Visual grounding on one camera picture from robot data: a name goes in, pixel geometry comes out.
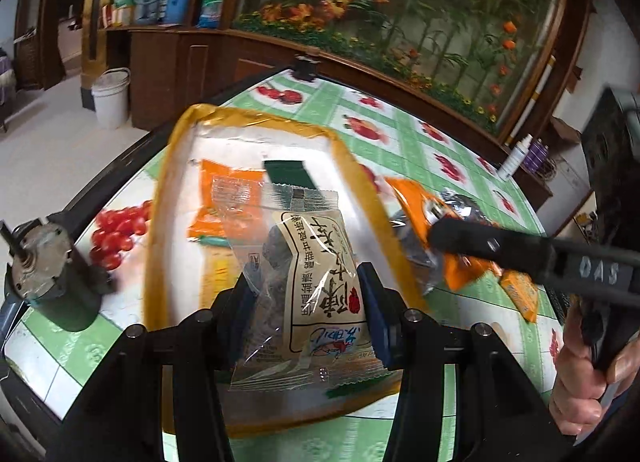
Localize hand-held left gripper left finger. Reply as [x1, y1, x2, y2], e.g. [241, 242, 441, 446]
[62, 273, 258, 462]

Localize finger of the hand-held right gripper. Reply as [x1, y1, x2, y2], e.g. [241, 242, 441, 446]
[427, 217, 557, 284]

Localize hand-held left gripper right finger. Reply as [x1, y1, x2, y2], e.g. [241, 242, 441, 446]
[357, 263, 573, 462]

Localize smooth silver foil packet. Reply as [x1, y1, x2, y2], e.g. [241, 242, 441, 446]
[390, 192, 501, 295]

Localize clear dark snack packet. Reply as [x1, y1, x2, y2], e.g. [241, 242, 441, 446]
[212, 176, 402, 399]

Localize large orange snack packet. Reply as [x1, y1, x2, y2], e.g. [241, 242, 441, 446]
[384, 176, 502, 293]

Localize white foam tray yellow tape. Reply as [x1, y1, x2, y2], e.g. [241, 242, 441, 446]
[144, 104, 428, 439]

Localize person's right hand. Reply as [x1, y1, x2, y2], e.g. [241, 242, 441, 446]
[549, 295, 640, 439]

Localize orange yellow snack packet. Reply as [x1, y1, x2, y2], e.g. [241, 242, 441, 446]
[499, 269, 540, 324]

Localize white spray bottle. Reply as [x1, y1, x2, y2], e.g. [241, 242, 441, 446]
[496, 134, 534, 181]

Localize purple spray cans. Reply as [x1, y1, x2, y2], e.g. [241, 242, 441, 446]
[525, 139, 552, 174]

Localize small orange snack packet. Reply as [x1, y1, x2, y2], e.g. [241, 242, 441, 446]
[187, 159, 267, 244]

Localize dark green snack packet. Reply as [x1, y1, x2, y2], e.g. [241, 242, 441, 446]
[263, 159, 319, 191]

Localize white yellow tube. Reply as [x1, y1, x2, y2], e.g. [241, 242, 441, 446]
[506, 54, 557, 146]

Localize fruit print tablecloth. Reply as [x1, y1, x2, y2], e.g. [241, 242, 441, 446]
[0, 67, 566, 462]

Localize grey electric motor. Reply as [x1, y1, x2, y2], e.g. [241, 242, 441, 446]
[0, 219, 115, 334]

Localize wooden cabinet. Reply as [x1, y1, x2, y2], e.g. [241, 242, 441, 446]
[127, 25, 283, 132]

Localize white plastic bucket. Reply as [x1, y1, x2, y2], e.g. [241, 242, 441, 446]
[91, 67, 132, 131]

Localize small black box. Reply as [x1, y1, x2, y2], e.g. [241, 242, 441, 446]
[292, 54, 319, 82]

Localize glass flower display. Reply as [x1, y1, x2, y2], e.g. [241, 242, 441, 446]
[234, 0, 575, 137]

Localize green white plastic bag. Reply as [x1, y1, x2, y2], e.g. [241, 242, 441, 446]
[107, 0, 134, 26]
[197, 0, 227, 29]

